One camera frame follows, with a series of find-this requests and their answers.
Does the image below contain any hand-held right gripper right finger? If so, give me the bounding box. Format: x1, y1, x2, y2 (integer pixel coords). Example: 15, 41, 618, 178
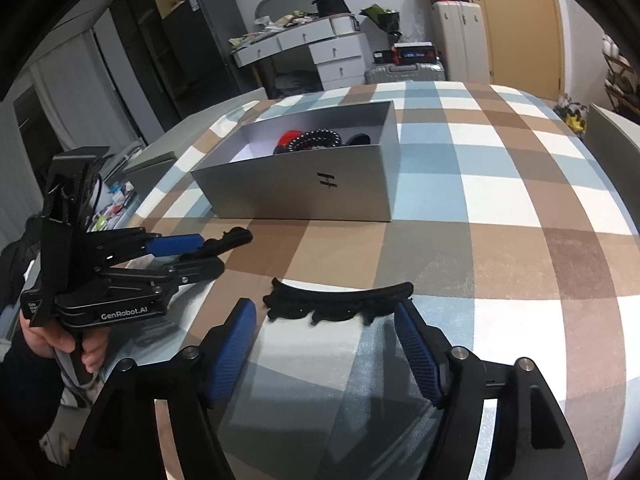
394, 297, 591, 480

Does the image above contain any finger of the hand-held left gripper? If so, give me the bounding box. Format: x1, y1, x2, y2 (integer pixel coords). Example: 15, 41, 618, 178
97, 257, 226, 296
87, 227, 206, 266

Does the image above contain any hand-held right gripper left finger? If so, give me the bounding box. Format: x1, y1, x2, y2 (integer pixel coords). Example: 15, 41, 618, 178
75, 297, 258, 480

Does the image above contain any black hair clip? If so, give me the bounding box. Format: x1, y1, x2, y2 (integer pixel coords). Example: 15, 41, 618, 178
200, 227, 253, 258

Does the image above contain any black curved headband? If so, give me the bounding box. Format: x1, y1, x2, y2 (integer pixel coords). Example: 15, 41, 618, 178
263, 277, 415, 327

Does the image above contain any grey cardboard box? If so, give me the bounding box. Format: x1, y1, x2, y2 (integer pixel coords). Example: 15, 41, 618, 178
191, 101, 402, 223

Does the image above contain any black bracelet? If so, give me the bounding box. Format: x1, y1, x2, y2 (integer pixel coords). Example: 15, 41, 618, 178
287, 129, 346, 152

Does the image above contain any person's left hand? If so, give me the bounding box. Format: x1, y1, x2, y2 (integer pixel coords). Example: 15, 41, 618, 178
20, 312, 108, 376

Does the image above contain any tray of small colourful trinkets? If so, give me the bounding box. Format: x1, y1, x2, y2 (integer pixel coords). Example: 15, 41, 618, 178
90, 182, 136, 231

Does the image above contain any grey box lid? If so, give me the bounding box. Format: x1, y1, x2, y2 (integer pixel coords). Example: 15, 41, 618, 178
122, 142, 178, 176

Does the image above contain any plaid blanket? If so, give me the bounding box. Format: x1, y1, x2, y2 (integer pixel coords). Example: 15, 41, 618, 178
65, 80, 640, 480

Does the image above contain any dark grey fridge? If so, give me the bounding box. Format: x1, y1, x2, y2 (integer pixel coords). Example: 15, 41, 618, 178
160, 0, 248, 116

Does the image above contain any white desk with drawers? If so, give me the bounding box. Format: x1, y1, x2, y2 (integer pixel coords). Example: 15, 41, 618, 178
232, 12, 368, 96

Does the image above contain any grey arched mirror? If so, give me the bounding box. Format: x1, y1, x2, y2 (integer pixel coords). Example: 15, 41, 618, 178
255, 0, 316, 18

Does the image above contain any grey bed headboard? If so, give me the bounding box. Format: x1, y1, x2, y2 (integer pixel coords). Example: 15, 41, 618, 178
585, 103, 640, 231

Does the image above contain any silver suitcase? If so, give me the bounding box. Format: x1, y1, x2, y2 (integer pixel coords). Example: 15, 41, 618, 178
364, 62, 446, 86

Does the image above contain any yellow and black toy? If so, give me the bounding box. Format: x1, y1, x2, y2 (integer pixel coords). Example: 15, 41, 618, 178
557, 95, 591, 136

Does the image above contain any black and red box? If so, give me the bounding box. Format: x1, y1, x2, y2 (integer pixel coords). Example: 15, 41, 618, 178
390, 42, 438, 66

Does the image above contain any green bag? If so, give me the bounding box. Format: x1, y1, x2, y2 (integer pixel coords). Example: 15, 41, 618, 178
359, 4, 402, 36

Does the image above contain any white suitcase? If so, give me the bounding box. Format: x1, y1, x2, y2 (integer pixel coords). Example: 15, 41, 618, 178
432, 1, 493, 83

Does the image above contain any shoe rack with shoes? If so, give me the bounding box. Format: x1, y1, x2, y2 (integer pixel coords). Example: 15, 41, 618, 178
600, 35, 640, 111

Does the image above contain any wooden door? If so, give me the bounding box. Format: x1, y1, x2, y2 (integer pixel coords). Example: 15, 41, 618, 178
465, 0, 563, 101

